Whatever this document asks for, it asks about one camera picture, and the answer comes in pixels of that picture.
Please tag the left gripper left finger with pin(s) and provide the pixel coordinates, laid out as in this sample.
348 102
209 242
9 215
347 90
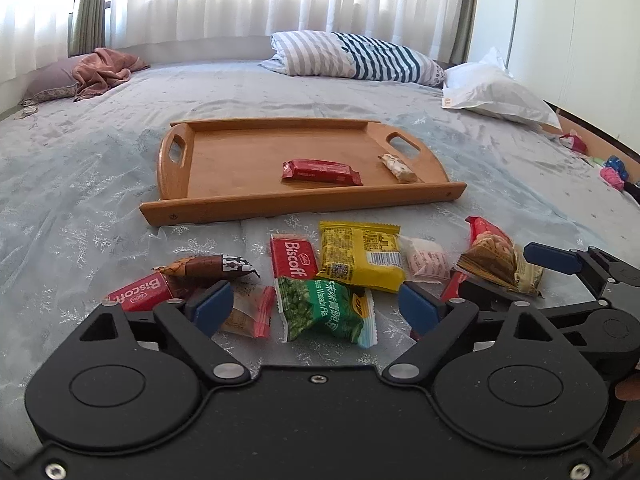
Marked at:
186 329

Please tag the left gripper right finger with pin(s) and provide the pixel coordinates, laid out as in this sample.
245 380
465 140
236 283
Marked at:
445 331

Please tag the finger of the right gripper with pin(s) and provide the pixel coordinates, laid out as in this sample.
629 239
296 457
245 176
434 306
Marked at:
572 261
485 295

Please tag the gold black snack packet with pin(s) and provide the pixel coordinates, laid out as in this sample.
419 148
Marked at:
527 276

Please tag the green wasabi peas packet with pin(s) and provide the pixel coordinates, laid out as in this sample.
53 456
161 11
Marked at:
328 307

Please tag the red gold nut packet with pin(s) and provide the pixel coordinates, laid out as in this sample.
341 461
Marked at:
491 253

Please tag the left red Biscoff packet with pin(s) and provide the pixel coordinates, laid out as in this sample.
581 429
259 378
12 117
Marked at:
143 294

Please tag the brown black-white snack packet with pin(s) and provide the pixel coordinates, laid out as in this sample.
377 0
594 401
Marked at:
207 269

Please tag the clear red-edged cracker packet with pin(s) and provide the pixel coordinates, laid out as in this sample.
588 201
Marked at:
251 311

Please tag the pink white candy packet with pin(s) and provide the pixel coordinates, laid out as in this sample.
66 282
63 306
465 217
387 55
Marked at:
426 261

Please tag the pink knitted item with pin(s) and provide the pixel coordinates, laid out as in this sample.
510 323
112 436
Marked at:
612 178

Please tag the yellow snack packet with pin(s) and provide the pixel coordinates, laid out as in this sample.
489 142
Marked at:
361 254

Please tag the blue toy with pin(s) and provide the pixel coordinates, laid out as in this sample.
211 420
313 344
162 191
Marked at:
617 165

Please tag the red tissue pack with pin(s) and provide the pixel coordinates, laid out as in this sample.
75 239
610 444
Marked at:
573 142

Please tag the upright red Biscoff packet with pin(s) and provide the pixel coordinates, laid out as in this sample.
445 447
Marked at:
292 256

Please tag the beige nougat bar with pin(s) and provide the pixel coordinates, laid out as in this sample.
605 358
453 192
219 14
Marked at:
398 168

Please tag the wooden serving tray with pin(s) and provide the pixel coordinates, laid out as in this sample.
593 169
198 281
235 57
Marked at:
240 168

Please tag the grey bed sheet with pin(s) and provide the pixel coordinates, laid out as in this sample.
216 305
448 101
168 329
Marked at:
74 175

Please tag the long red snack bar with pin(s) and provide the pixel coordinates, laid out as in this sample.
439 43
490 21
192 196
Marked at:
318 170

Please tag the pink crumpled blanket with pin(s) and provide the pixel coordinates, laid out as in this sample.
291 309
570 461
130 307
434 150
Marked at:
103 70

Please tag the mauve pillow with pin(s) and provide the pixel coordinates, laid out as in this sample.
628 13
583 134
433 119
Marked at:
54 82

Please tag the striped blue white pillow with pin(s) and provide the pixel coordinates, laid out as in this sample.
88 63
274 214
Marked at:
309 53

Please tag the white sheer curtain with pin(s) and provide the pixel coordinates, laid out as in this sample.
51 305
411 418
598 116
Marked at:
34 33

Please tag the olive green drape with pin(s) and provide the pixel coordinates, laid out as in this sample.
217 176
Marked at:
87 26

